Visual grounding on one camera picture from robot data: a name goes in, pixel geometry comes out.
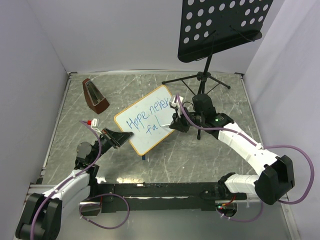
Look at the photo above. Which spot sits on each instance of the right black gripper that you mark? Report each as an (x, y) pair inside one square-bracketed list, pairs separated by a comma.
[(178, 124)]

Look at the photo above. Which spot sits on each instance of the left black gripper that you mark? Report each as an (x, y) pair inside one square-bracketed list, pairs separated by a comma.
[(118, 138)]

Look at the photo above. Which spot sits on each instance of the yellow framed whiteboard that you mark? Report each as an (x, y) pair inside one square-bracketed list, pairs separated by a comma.
[(144, 118)]

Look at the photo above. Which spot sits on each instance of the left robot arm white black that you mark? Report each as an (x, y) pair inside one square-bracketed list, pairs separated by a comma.
[(43, 213)]

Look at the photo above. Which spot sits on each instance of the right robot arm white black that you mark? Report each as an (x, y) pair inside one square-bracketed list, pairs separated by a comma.
[(274, 175)]

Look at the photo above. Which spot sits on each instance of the brown wooden metronome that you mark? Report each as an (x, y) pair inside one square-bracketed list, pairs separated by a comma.
[(93, 97)]

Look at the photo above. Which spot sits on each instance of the black music stand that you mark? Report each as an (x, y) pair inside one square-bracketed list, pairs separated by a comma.
[(212, 26)]

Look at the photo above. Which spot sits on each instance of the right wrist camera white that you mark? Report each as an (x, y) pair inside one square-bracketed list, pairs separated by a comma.
[(176, 103)]

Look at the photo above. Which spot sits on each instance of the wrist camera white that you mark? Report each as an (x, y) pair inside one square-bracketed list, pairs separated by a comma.
[(93, 123), (176, 103)]

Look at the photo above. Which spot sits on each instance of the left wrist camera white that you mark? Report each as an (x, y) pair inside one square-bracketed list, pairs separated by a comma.
[(93, 123)]

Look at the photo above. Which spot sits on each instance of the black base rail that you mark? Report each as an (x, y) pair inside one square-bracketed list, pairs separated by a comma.
[(161, 196)]

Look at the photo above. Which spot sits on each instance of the aluminium extrusion frame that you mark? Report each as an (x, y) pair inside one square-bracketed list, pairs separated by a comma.
[(39, 100)]

